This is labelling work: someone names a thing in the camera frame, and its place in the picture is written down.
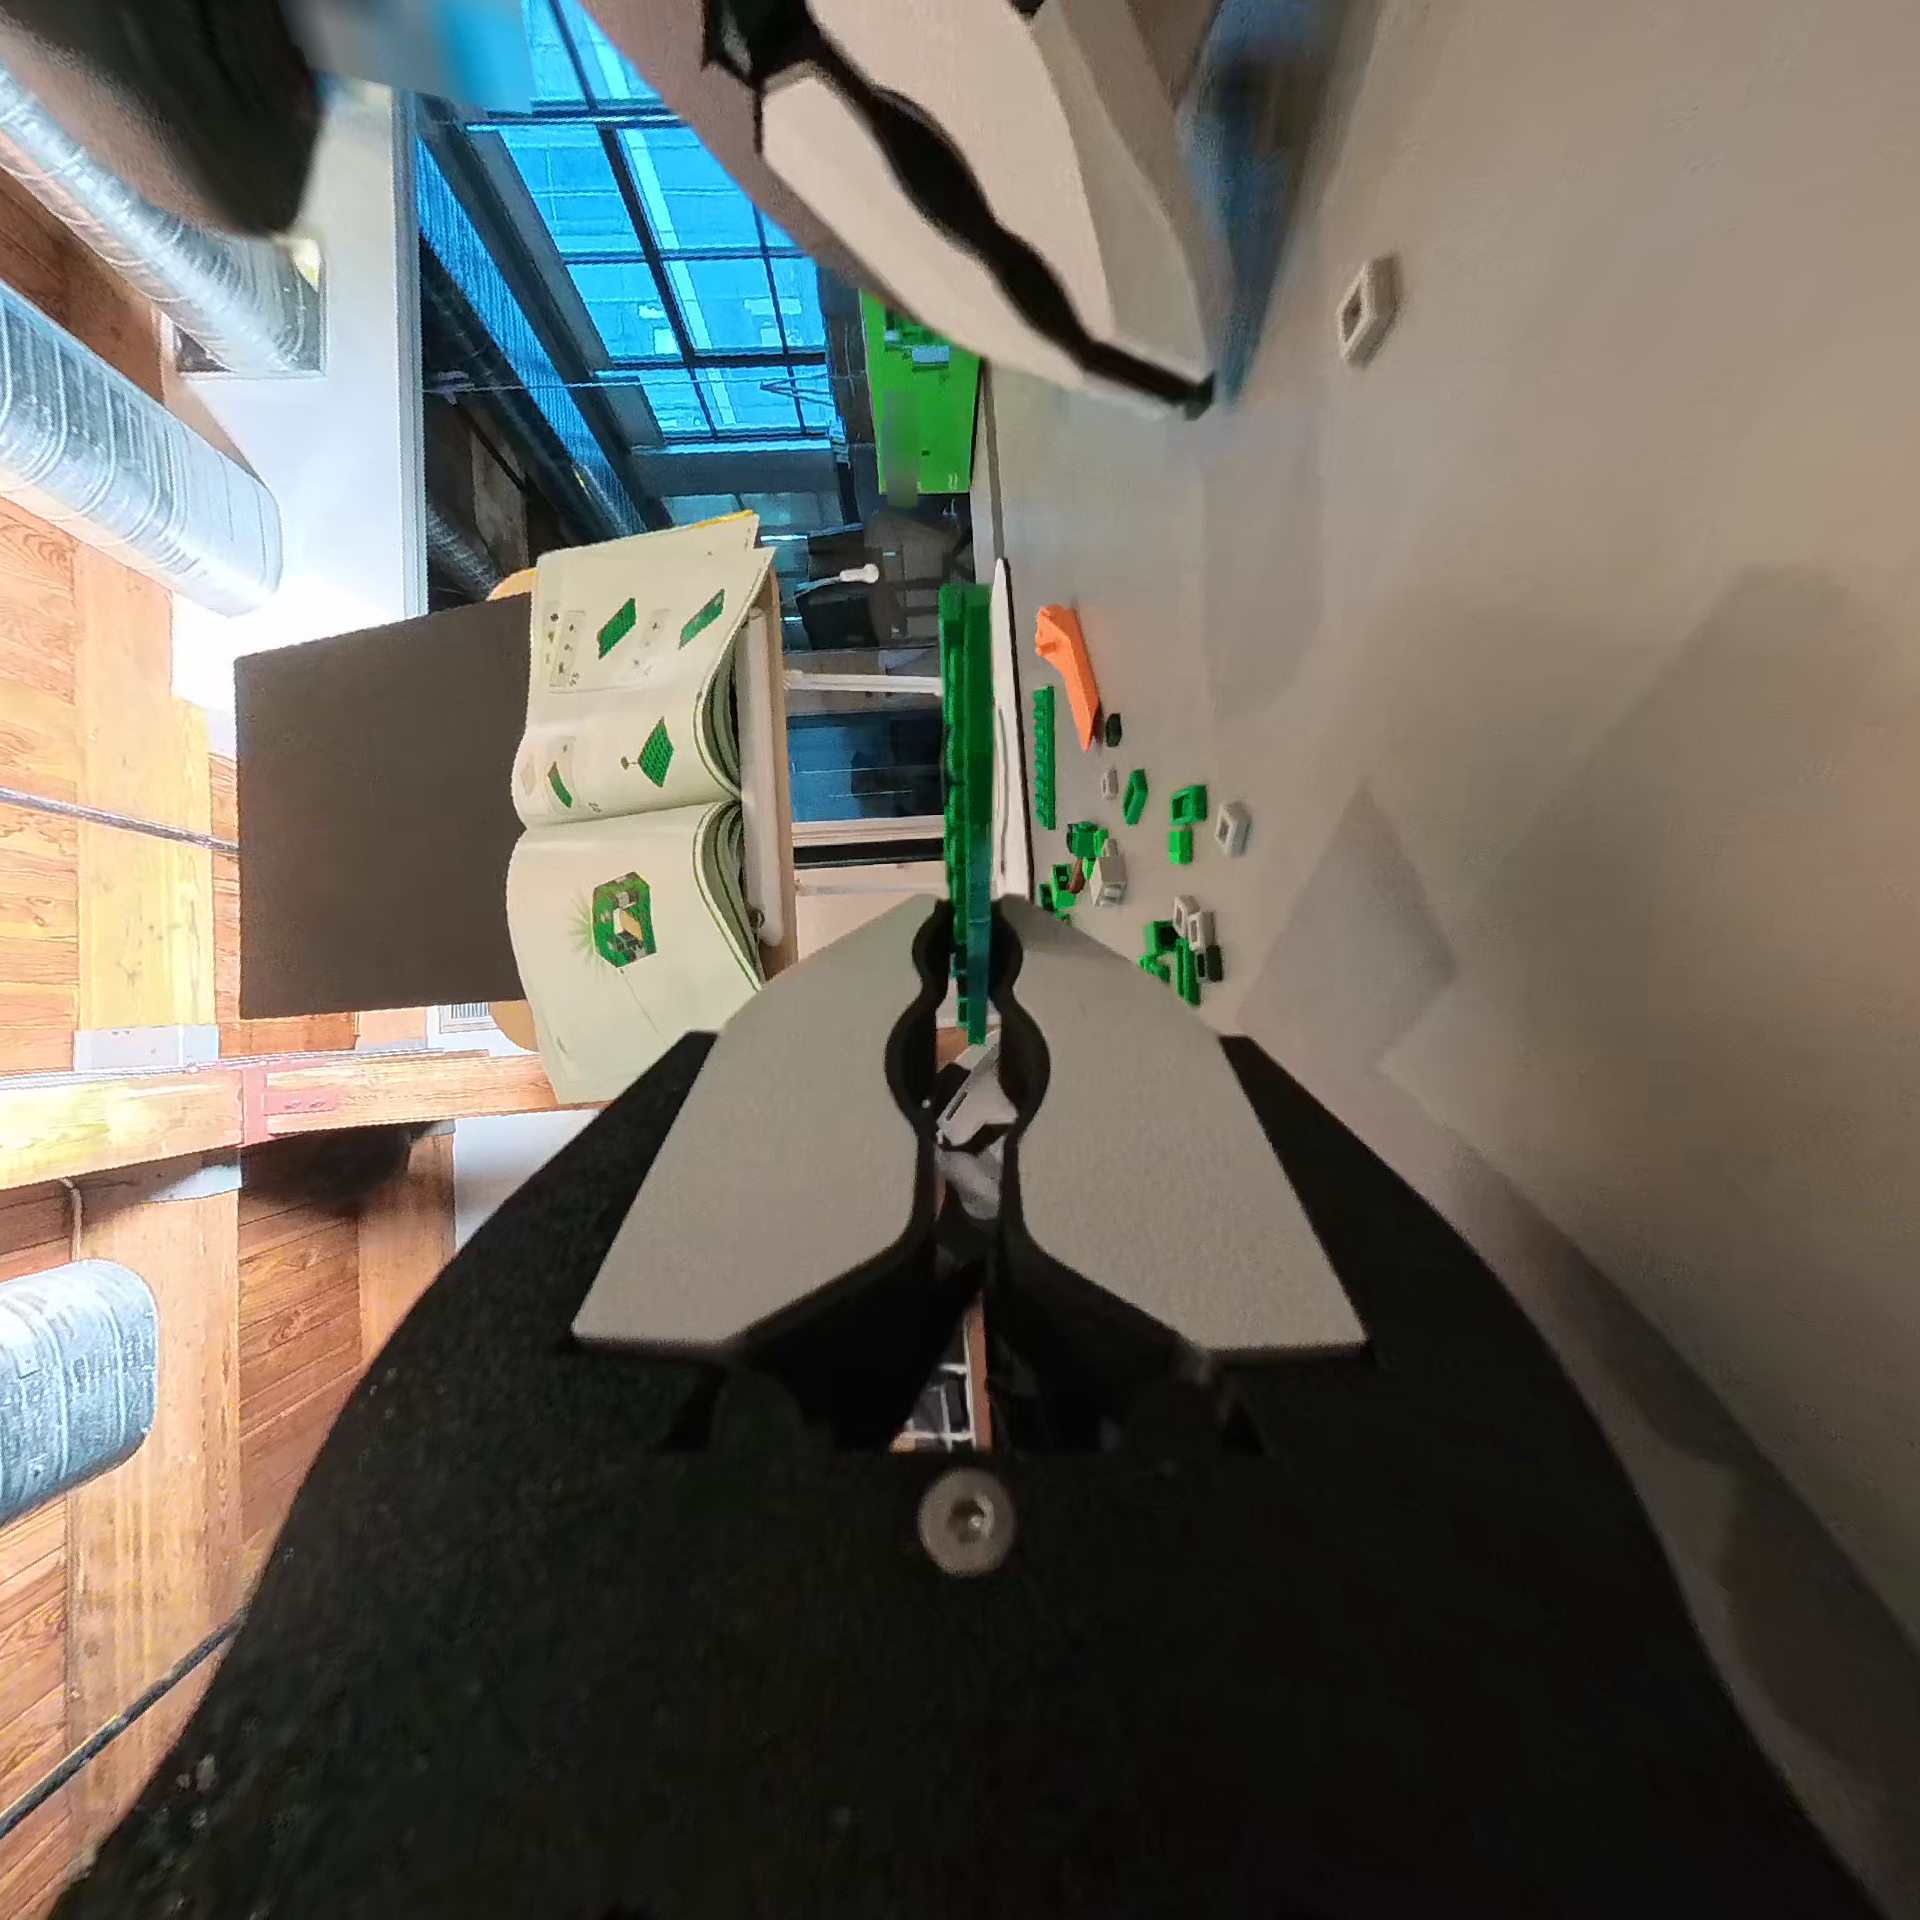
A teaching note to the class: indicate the black flat panel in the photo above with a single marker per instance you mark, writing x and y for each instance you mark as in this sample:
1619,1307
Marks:
376,826

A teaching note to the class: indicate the black metal rod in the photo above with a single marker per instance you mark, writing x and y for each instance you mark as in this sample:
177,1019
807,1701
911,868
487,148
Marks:
119,1724

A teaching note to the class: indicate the white wall vent grille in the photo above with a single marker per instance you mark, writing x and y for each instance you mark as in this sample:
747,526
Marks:
465,1021

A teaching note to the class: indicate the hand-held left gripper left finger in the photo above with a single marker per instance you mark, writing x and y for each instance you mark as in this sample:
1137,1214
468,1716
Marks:
751,1186

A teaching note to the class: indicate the orange brick separator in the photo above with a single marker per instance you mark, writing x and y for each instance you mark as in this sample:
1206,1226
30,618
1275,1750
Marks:
1067,662

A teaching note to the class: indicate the large blue-lit window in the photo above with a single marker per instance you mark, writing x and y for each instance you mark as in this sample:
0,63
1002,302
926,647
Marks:
675,225

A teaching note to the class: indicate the narrow green lego plate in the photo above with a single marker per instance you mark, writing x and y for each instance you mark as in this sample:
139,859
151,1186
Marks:
1042,758

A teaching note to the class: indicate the silver ventilation duct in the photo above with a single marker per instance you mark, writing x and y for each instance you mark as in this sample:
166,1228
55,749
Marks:
135,465
195,255
75,1388

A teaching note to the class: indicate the pile of small lego pieces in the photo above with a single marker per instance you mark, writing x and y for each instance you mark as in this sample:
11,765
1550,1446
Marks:
1184,946

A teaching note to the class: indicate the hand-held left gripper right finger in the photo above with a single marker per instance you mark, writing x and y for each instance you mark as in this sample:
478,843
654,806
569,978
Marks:
1171,1201

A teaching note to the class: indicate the small white square frame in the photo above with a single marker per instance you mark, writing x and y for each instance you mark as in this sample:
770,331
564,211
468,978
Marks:
1368,307

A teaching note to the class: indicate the open instruction booklet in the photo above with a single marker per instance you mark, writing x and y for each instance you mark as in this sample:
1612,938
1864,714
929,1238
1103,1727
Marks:
628,901

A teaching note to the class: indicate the light grey lego brick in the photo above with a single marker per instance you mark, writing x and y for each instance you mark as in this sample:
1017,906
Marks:
1112,874

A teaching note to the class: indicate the wooden pillar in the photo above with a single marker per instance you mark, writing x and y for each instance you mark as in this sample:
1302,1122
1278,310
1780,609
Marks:
150,1110

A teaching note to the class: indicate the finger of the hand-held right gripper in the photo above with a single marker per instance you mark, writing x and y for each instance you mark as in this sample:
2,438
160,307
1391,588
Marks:
902,225
1108,150

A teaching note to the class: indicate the green lego baseplate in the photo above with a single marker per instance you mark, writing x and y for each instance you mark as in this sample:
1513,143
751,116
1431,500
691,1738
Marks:
967,780

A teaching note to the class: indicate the green lego box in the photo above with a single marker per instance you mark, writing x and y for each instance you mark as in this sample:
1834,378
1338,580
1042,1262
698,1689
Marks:
922,390

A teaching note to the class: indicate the white book stand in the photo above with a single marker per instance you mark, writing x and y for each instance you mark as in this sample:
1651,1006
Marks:
1014,750

